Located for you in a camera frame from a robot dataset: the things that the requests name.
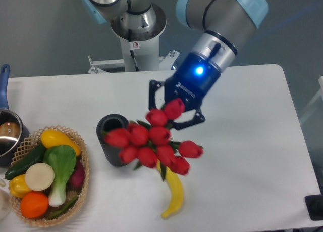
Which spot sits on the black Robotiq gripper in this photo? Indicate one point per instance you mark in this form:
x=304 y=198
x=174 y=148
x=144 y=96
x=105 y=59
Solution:
x=191 y=82

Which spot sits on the purple sweet potato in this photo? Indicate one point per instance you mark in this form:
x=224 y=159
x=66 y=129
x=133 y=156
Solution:
x=77 y=178

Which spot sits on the yellow squash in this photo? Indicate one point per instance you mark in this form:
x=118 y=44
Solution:
x=51 y=137

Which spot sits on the round cream white slice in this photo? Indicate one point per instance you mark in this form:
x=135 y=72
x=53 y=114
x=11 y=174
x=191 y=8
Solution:
x=39 y=176

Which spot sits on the red tulip bouquet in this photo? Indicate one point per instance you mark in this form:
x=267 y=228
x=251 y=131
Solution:
x=151 y=142

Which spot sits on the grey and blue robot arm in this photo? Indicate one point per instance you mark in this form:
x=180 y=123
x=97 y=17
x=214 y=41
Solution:
x=226 y=26

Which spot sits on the black device at table edge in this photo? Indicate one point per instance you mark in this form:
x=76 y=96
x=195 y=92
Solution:
x=314 y=206

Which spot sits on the orange fruit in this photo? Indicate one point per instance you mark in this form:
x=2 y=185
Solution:
x=34 y=204

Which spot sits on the green bok choy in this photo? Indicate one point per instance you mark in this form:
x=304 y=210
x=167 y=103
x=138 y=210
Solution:
x=62 y=159

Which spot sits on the dark green cucumber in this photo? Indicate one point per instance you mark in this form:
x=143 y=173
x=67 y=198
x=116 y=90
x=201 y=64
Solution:
x=36 y=155

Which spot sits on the green chili pepper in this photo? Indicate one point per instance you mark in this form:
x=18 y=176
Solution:
x=63 y=210

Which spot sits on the blue handled saucepan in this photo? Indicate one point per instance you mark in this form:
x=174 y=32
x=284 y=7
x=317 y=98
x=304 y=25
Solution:
x=13 y=131

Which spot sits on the yellow banana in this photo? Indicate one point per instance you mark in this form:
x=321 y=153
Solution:
x=177 y=191

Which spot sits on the dark grey ribbed vase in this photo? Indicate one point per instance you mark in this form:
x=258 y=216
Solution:
x=111 y=134

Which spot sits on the yellow bell pepper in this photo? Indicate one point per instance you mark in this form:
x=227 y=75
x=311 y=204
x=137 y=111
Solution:
x=18 y=186

